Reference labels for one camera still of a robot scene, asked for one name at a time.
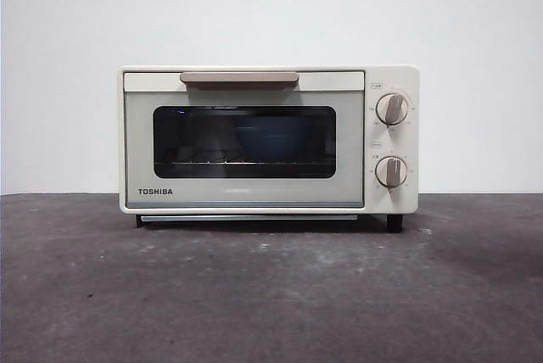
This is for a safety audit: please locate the cream Toshiba toaster oven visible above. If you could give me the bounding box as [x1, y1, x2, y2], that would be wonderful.
[117, 64, 421, 233]

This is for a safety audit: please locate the cream timer knob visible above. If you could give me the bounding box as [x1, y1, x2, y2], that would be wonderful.
[375, 155, 409, 189]

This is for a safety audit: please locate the metal wire oven rack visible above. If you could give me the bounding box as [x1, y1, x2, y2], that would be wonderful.
[154, 159, 334, 167]

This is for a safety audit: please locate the metal crumb tray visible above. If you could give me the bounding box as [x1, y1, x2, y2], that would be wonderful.
[139, 214, 360, 224]

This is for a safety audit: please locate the oven door with glass window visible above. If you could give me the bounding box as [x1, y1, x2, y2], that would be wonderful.
[121, 70, 366, 210]

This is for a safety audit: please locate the blue ribbed bowl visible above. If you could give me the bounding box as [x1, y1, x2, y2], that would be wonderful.
[235, 115, 316, 160]

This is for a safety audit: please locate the cream temperature knob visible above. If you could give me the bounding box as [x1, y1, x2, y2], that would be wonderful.
[376, 92, 410, 127]

